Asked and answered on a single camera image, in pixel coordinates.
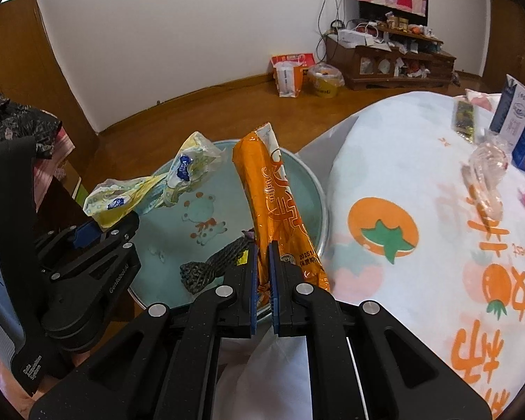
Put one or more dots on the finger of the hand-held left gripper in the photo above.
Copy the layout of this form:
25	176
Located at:
120	236
86	234

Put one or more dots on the orange cardboard box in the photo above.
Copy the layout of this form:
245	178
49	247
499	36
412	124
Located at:
291	57

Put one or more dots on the brown wooden television cabinet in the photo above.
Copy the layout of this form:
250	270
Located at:
350	65

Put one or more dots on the round teal cartoon basin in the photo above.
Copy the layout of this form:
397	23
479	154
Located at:
210	192

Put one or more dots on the flat white box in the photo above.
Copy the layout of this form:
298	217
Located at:
354	38

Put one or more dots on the dark floral garment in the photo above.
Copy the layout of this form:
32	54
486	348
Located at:
13	118

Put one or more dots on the dark printed packet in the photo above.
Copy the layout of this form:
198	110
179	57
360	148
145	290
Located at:
463	120

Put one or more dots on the cluster of small jars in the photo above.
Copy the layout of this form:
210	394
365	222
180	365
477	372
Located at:
397	22

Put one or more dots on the white yellow plastic wrapper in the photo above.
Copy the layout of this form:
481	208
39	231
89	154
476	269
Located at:
118	197

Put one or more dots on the tall white carton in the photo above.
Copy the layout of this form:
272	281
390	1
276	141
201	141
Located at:
514	113

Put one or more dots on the white orange paper bag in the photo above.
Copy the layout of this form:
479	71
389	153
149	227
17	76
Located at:
288	79

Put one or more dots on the black mesh net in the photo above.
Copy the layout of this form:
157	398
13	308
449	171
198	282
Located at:
210	267

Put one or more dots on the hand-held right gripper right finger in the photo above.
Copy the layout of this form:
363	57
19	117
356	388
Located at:
274	297

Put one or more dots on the white plastic bag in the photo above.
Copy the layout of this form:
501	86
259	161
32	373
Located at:
271	380

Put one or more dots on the clear crumpled plastic wrapper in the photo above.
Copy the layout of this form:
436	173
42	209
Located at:
485	170

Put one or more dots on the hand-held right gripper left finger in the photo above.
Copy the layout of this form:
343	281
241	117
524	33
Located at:
253	297

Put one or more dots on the black television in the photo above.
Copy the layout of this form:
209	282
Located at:
372	11

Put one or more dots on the yellow tub in plastic bag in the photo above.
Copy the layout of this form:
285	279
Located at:
326	81

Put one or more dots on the long orange snack wrapper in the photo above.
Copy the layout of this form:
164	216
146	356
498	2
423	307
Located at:
271	192

